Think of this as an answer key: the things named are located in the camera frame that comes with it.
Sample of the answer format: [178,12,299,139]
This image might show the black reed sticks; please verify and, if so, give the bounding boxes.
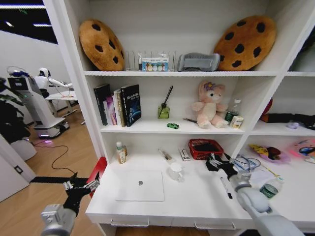
[159,85,174,118]

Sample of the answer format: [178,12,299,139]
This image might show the red plastic basket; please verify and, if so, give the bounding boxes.
[189,139,225,161]

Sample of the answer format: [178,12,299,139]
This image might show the white spine book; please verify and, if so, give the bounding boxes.
[112,88,123,126]

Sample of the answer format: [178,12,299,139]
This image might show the dark green plant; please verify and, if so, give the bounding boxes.
[0,77,32,145]

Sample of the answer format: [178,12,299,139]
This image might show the pink plush bunny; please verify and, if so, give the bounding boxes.
[191,80,229,129]

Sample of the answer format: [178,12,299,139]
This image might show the yellow purple plush toy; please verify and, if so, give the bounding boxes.
[248,143,291,165]

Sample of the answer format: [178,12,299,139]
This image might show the pink blue plush toy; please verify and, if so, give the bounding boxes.
[292,138,315,157]

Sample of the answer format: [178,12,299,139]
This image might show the water bottle green label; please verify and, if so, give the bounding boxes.
[259,176,285,200]

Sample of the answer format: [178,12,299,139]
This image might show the blue white cable bundle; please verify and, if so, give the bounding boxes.
[233,154,262,173]

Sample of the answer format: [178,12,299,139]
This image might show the thin black book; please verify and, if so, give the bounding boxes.
[93,84,112,126]

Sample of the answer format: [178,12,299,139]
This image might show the round cookie cushion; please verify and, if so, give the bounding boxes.
[213,15,278,71]

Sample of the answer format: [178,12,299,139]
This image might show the clear jug white lid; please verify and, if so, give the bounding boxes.
[167,162,186,183]

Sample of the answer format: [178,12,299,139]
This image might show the tan spine book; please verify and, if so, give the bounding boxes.
[115,89,126,128]

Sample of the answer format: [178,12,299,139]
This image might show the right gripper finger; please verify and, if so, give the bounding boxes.
[222,152,237,165]
[208,152,222,167]

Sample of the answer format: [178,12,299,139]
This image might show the silver laptop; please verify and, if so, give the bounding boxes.
[115,170,165,203]

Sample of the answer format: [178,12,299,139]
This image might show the white narrow box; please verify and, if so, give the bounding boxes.
[179,147,191,162]

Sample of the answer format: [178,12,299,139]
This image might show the pink purple book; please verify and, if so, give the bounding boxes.
[102,95,118,126]

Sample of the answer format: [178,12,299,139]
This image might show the black book blue print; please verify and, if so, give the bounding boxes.
[120,84,142,127]

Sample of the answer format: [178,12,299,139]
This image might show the silver drawer handle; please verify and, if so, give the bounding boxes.
[194,221,236,231]
[110,218,150,227]

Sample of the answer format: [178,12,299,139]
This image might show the red orange object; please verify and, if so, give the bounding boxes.
[259,97,274,122]

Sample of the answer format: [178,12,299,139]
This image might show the clear bottle green label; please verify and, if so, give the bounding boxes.
[224,98,242,125]

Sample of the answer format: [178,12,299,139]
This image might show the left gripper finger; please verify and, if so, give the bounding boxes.
[63,172,79,190]
[83,171,101,191]

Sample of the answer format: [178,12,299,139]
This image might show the clear acrylic divider rack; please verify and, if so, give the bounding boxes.
[125,50,177,72]

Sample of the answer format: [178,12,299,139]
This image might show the green glass diffuser bottle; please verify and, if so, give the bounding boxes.
[157,103,171,119]

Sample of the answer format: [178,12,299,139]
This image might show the white humanoid robot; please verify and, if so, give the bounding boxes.
[33,67,75,99]

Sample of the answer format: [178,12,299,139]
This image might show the black floor cable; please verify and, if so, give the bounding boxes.
[32,143,88,177]

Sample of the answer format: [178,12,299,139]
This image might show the black item in basket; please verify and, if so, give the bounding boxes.
[195,143,220,153]

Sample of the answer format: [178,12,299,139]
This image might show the small white carton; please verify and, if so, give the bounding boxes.
[229,115,245,129]

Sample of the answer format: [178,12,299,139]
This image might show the white background desk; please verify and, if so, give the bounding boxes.
[45,92,86,125]

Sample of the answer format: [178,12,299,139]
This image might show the colourful printed card box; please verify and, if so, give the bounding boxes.
[142,57,170,72]

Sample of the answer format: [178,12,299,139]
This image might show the red stool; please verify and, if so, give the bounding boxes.
[86,157,108,198]

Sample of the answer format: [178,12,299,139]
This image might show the black marker pen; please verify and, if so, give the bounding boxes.
[220,177,233,200]

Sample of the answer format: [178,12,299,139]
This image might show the clear plastic packet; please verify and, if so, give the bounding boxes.
[157,148,173,162]

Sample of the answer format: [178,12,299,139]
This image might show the oval cookie cushion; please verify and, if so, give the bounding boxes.
[78,19,126,72]

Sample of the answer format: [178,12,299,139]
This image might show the white shelf desk unit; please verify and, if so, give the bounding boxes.
[43,0,315,236]

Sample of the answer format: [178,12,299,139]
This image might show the long black bag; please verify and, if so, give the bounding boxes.
[267,112,315,131]

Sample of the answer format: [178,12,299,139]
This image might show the white plant pot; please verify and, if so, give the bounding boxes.
[10,137,38,162]

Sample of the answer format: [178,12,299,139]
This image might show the amber liquid bottle white cap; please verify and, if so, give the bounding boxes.
[115,141,127,165]

